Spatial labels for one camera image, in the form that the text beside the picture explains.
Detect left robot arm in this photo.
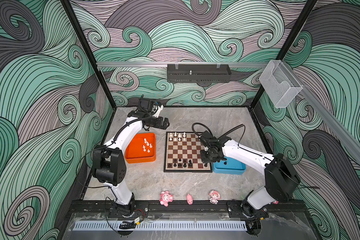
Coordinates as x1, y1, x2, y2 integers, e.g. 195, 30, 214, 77
91, 97, 170, 215

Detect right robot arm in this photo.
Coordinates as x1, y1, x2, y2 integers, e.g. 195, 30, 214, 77
192, 123, 301, 216

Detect white pieces on board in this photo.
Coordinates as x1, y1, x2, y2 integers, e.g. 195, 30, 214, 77
169, 132, 187, 142

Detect chess board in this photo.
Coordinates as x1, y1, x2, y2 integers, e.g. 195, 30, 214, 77
164, 132, 213, 173

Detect white pieces in tray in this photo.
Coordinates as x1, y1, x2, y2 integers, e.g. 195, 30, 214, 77
142, 138, 153, 153

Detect black pieces on board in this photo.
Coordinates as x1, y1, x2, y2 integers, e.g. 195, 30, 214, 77
165, 159, 211, 170

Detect blue tray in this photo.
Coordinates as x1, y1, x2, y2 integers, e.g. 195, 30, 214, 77
213, 158, 246, 175

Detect orange tray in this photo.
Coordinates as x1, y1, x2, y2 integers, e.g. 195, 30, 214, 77
125, 133, 156, 164

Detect pink hooded doll figure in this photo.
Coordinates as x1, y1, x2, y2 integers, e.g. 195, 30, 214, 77
209, 190, 221, 205

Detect small pink pig figure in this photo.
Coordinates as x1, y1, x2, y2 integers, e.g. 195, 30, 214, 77
187, 194, 194, 205

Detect pink plush figure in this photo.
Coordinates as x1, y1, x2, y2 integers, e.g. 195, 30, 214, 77
160, 191, 174, 207

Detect aluminium rail back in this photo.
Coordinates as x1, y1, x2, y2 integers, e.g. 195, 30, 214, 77
96, 61, 268, 69

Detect aluminium rail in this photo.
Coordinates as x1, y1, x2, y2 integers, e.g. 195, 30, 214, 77
287, 65, 360, 165
96, 61, 268, 69

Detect black wall tray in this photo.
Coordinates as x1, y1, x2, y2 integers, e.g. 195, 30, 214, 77
167, 65, 232, 85

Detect white slotted cable duct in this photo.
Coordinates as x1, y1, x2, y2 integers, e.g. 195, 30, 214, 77
73, 220, 247, 232

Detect clear plastic wall holder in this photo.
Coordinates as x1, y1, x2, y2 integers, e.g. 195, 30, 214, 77
259, 60, 303, 109

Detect aluminium rail right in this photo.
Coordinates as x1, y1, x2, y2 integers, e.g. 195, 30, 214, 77
287, 65, 360, 165

